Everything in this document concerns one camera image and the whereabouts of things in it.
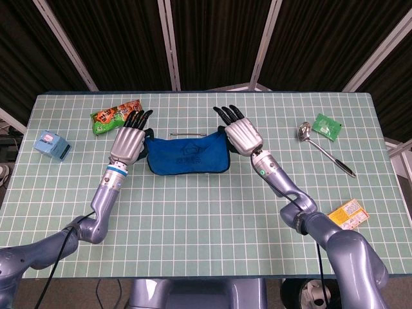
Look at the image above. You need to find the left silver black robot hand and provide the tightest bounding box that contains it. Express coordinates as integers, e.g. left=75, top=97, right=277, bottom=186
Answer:
left=108, top=109, right=155, bottom=167

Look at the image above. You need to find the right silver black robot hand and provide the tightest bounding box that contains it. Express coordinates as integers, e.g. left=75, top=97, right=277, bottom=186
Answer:
left=212, top=104, right=265, bottom=158

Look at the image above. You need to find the blue microfiber cloth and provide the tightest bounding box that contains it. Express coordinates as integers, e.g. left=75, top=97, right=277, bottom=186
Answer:
left=143, top=126, right=231, bottom=176

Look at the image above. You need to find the green orange snack bag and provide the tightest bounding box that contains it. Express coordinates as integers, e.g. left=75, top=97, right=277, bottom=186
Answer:
left=89, top=98, right=144, bottom=136

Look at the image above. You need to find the white partition base foot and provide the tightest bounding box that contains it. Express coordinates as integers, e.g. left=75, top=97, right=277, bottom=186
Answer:
left=205, top=82, right=273, bottom=93

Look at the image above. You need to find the green grid table mat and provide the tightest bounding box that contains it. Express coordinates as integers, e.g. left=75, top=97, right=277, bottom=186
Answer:
left=0, top=91, right=412, bottom=279

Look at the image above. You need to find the stainless steel ladle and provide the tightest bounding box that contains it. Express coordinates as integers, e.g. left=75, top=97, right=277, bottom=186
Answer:
left=296, top=121, right=357, bottom=178

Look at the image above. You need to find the light blue carton box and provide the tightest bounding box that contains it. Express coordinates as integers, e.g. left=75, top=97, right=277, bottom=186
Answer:
left=33, top=130, right=72, bottom=162

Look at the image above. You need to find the small green sachet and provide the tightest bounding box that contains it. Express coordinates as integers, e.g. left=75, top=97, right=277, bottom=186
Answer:
left=311, top=113, right=344, bottom=142

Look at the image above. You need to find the yellow printed food box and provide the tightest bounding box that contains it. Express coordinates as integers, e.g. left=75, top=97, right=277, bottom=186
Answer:
left=326, top=198, right=370, bottom=231

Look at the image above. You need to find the purple-grey robot torso base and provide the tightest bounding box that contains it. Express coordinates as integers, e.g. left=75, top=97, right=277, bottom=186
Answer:
left=128, top=277, right=268, bottom=309

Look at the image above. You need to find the metal wire rack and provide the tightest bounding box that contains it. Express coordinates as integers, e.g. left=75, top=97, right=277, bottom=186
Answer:
left=167, top=131, right=207, bottom=140

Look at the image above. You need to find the white partition frame post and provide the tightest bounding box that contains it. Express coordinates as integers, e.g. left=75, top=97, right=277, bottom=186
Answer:
left=156, top=0, right=182, bottom=91
left=249, top=0, right=283, bottom=93
left=342, top=9, right=412, bottom=93
left=32, top=0, right=99, bottom=92

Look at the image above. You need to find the white metal frame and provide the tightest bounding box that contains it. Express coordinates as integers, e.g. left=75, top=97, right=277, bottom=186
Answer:
left=0, top=108, right=27, bottom=135
left=384, top=136, right=412, bottom=178

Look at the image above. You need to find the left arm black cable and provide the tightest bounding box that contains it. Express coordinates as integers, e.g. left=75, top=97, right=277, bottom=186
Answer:
left=34, top=211, right=97, bottom=309

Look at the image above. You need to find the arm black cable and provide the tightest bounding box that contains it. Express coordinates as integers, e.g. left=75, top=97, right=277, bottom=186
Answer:
left=34, top=211, right=97, bottom=309
left=251, top=154, right=330, bottom=309

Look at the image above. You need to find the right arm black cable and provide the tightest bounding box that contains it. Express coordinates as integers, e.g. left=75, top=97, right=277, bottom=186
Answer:
left=251, top=154, right=330, bottom=309

